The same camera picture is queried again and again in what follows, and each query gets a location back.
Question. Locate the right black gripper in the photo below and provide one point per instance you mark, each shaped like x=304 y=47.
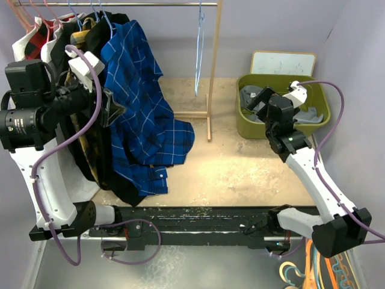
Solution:
x=263 y=96

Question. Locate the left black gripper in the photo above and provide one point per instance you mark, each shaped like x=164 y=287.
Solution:
x=112 y=109

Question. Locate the grey shirt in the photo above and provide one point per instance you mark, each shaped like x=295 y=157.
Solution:
x=248 y=93

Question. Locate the light blue hanger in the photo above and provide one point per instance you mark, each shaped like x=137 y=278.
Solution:
x=199 y=48

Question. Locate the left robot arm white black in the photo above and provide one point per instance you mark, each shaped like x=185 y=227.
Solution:
x=30 y=113

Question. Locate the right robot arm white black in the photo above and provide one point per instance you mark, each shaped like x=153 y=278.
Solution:
x=340 y=225

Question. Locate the blue plaid shirt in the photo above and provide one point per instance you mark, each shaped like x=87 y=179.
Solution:
x=146 y=138

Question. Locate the yellow plaid shirt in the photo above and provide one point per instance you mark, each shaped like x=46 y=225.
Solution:
x=85 y=149

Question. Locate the black shirt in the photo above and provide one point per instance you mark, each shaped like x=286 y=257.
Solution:
x=108 y=178

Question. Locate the red plaid shirt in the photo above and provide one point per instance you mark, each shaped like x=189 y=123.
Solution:
x=36 y=42

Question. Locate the pink hanger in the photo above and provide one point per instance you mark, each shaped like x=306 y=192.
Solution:
x=27 y=21

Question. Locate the beige shirt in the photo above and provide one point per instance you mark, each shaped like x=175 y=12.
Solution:
x=20 y=45

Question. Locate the yellow hanger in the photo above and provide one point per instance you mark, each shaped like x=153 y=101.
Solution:
x=339 y=273

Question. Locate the small whiteboard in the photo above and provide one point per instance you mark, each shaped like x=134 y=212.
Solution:
x=283 y=63

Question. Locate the olive green plastic bin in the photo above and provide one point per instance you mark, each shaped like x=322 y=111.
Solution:
x=252 y=129

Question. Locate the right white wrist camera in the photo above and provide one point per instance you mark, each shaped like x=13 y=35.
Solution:
x=297 y=94

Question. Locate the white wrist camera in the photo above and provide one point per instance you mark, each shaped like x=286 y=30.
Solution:
x=297 y=94
x=79 y=67

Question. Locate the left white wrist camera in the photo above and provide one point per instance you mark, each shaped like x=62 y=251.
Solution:
x=79 y=67

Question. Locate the wooden clothes rack frame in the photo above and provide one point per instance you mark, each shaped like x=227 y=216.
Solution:
x=207 y=114

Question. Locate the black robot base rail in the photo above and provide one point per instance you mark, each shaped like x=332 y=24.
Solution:
x=136 y=228

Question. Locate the metal clothes rail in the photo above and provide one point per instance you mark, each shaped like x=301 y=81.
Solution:
x=126 y=4

